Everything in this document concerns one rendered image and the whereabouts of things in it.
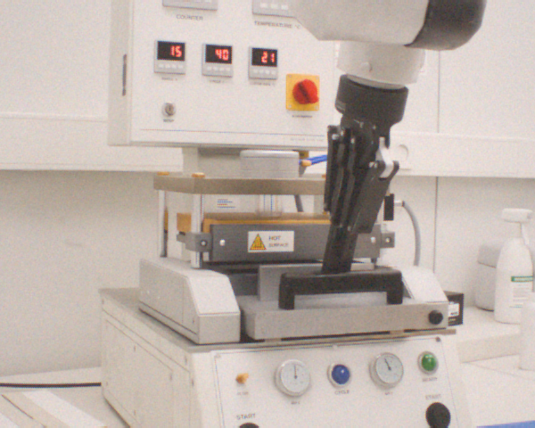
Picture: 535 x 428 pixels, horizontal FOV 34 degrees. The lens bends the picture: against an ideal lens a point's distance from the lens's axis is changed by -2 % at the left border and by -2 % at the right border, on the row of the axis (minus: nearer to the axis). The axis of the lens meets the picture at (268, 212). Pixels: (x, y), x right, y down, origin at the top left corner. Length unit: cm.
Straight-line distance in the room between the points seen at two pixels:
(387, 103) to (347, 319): 25
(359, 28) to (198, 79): 53
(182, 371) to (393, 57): 41
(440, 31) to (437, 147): 124
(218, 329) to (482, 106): 137
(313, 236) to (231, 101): 29
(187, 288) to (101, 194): 68
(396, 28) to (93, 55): 94
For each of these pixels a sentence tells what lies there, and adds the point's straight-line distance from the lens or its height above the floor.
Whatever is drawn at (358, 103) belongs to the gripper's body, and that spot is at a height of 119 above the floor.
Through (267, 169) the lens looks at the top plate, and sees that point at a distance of 115.
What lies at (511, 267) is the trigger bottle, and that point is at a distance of 197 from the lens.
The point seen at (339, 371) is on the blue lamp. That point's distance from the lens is 101.
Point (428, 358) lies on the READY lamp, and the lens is 108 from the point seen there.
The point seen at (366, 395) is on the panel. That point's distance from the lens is 103.
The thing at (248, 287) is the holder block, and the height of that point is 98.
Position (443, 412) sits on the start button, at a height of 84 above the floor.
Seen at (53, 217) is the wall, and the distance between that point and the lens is 162.
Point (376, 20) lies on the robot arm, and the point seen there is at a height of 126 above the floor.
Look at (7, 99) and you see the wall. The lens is 160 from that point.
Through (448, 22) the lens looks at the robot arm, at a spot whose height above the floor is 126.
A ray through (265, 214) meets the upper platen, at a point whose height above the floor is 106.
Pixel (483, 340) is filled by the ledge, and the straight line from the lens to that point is 181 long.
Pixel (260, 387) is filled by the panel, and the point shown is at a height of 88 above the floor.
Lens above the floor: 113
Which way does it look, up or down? 3 degrees down
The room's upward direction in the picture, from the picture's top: 1 degrees clockwise
